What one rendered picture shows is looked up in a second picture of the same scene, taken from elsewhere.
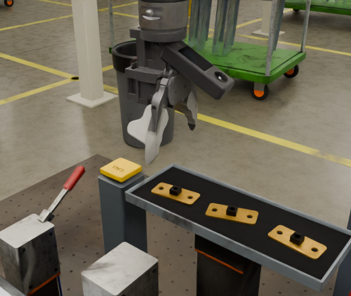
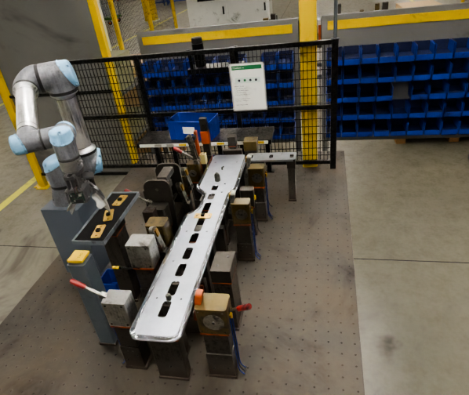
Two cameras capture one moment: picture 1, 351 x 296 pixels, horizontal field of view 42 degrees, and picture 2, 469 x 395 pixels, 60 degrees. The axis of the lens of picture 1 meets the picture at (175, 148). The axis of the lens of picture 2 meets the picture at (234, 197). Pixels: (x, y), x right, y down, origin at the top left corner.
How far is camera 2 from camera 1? 1.69 m
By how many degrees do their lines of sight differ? 94
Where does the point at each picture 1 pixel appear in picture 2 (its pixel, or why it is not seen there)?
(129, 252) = (131, 241)
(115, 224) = (96, 277)
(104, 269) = (143, 242)
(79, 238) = not seen: outside the picture
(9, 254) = (130, 302)
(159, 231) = (12, 371)
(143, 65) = (80, 186)
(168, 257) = (44, 352)
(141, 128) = (100, 203)
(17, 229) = (117, 299)
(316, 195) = not seen: outside the picture
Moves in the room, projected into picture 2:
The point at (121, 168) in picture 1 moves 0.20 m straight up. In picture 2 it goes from (79, 254) to (61, 209)
